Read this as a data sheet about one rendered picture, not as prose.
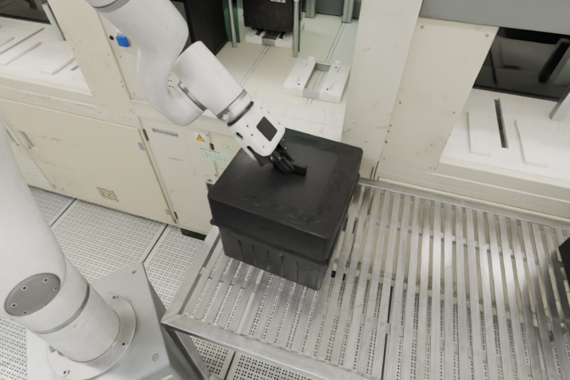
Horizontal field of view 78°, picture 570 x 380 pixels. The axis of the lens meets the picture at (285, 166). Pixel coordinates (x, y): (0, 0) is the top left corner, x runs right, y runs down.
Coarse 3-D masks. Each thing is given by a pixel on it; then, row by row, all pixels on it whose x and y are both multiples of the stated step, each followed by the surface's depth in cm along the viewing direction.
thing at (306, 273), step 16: (224, 240) 90; (240, 240) 86; (240, 256) 92; (256, 256) 89; (272, 256) 85; (288, 256) 82; (272, 272) 91; (288, 272) 88; (304, 272) 85; (320, 272) 82; (320, 288) 89
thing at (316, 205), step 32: (288, 128) 93; (288, 160) 81; (320, 160) 85; (352, 160) 85; (224, 192) 78; (256, 192) 78; (288, 192) 78; (320, 192) 78; (352, 192) 90; (224, 224) 82; (256, 224) 77; (288, 224) 72; (320, 224) 72; (320, 256) 75
